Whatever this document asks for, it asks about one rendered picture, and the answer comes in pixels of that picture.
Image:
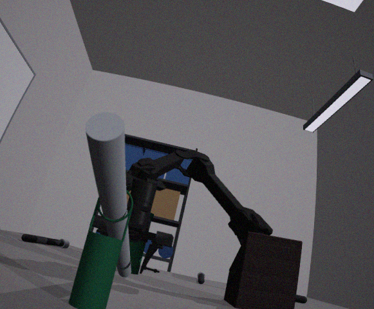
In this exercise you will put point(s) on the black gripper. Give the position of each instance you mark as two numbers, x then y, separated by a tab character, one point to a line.
138	221

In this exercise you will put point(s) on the dark green post with cap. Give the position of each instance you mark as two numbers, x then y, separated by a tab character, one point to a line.
136	252

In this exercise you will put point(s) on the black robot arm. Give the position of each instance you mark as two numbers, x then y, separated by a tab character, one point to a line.
140	180

